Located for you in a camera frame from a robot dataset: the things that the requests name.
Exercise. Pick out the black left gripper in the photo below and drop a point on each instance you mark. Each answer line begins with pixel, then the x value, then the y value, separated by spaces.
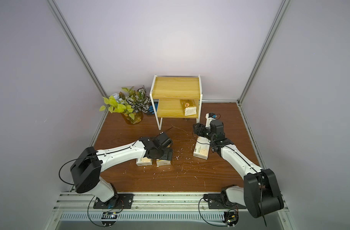
pixel 154 158

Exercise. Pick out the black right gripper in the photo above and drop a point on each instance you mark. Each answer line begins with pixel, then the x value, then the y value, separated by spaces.
pixel 199 129

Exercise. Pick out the gold tissue pack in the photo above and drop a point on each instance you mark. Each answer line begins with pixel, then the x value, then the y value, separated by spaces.
pixel 189 107
pixel 165 159

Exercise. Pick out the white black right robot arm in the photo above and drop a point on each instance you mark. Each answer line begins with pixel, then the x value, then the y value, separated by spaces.
pixel 260 193

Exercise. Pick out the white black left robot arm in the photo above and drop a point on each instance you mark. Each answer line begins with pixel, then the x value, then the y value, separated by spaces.
pixel 87 168

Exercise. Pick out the white green tissue pack left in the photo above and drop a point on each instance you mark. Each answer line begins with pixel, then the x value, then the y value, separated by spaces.
pixel 144 161

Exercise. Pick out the white green tissue pack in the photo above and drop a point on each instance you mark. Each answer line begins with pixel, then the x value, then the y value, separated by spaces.
pixel 201 148
pixel 144 161

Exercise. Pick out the white green tissue pack right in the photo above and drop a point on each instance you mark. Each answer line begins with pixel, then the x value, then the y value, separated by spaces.
pixel 201 148

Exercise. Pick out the blue grey work glove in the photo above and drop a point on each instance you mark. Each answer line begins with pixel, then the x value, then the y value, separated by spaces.
pixel 152 109

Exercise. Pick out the potted artificial plant amber vase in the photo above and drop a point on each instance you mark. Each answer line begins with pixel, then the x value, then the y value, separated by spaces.
pixel 130 103

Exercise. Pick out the right small circuit board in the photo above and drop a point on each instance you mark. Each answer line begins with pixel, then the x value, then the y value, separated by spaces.
pixel 231 218

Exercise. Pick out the small circuit board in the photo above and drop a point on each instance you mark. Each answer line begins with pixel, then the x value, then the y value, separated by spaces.
pixel 231 218
pixel 108 218

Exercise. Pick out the left small circuit board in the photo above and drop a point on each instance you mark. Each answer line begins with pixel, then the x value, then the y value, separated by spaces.
pixel 108 218

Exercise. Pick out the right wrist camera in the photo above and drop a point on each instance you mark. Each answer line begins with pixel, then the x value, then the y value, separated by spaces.
pixel 210 117

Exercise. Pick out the white frame wooden shelf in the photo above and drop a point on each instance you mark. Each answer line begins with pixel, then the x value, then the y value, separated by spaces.
pixel 167 92

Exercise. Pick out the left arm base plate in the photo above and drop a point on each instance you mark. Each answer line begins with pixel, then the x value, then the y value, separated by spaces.
pixel 118 201

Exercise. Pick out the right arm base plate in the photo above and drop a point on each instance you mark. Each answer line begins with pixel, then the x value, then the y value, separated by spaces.
pixel 219 201

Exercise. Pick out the aluminium front rail frame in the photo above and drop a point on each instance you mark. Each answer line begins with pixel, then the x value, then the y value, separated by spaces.
pixel 156 206

